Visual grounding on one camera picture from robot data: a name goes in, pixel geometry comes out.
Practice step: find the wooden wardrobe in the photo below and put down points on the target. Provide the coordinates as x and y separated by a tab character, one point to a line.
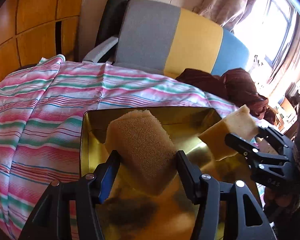
32	29

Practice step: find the dark red cloth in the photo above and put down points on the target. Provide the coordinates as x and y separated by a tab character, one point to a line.
235	86

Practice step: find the gold metal tin box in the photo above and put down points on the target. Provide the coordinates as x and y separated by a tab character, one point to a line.
130	214

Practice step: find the person's right hand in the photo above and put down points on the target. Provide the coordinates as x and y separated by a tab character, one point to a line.
277	203

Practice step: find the yellow sponge block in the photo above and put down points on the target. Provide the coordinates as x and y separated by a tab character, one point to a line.
146	150
239	122

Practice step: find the striped bed sheet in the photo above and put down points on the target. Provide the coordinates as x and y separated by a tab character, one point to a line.
41	113

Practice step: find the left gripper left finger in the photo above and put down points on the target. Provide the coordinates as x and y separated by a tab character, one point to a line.
50	218

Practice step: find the grey yellow blue chair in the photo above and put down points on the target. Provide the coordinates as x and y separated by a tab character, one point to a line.
160	38

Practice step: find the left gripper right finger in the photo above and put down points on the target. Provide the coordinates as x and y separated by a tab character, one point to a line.
245	218

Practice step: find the black rolled mat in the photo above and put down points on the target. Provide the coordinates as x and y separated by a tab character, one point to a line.
111	20

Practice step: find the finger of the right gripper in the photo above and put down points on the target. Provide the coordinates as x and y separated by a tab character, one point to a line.
274	138
248	150

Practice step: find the patterned beige curtain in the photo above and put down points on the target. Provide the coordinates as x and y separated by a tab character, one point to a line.
226	13

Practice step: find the wooden desk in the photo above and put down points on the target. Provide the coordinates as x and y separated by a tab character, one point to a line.
286	115

